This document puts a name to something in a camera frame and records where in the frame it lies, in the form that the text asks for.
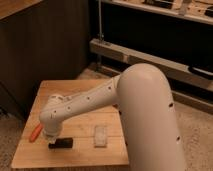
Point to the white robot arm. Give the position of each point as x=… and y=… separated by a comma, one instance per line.
x=147, y=113

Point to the orange carrot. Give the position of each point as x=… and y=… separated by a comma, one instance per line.
x=35, y=133

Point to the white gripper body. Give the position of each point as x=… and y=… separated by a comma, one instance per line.
x=50, y=137

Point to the wooden cabinet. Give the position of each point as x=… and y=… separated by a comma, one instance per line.
x=48, y=41

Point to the metal shelf rack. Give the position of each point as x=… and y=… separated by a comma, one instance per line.
x=174, y=35

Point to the black eraser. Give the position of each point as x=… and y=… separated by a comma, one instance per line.
x=61, y=143

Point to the white sponge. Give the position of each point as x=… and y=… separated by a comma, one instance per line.
x=100, y=136

